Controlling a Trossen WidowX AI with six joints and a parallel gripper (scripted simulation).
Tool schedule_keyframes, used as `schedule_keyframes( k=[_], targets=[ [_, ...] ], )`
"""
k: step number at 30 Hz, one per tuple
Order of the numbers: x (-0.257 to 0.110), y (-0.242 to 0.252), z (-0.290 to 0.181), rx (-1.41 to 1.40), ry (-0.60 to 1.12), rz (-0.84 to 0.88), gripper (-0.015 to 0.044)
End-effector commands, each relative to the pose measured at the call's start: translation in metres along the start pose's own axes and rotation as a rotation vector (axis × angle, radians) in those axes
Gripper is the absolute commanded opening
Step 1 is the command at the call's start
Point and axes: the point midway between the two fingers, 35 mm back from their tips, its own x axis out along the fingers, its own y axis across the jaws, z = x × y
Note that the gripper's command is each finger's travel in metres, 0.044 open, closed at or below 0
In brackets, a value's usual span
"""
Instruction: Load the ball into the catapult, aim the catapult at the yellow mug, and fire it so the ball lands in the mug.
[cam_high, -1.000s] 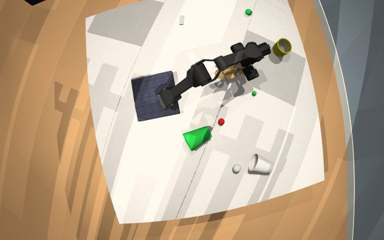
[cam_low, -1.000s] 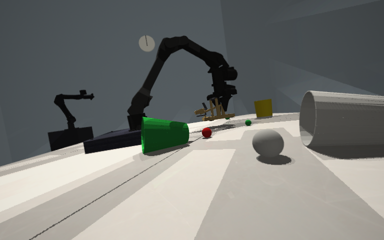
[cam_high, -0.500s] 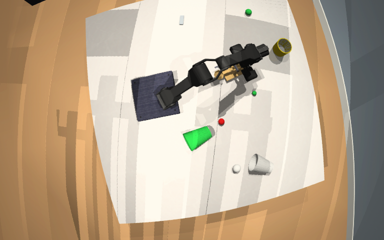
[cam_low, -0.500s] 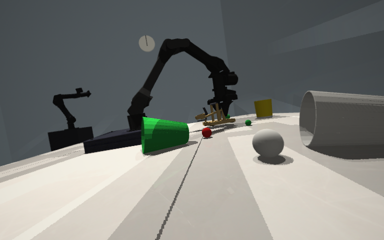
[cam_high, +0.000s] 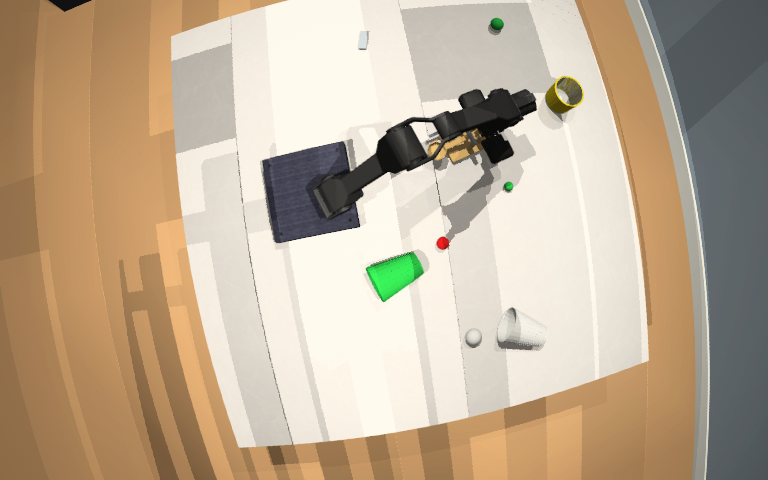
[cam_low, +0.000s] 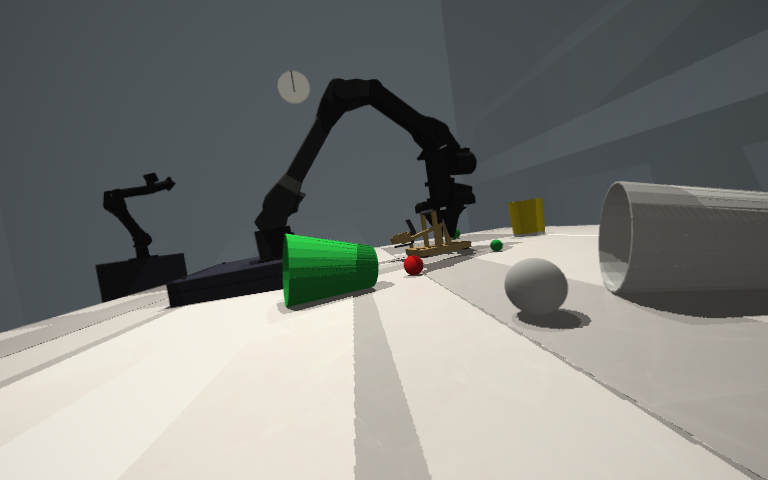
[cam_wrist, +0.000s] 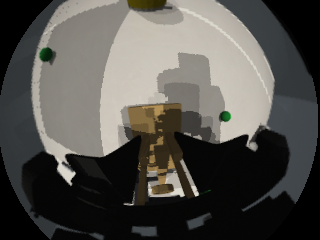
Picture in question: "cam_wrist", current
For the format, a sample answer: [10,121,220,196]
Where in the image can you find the yellow cylinder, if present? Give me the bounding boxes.
[128,0,167,12]

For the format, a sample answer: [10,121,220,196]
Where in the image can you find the green ball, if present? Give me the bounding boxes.
[39,47,53,63]
[220,111,232,123]

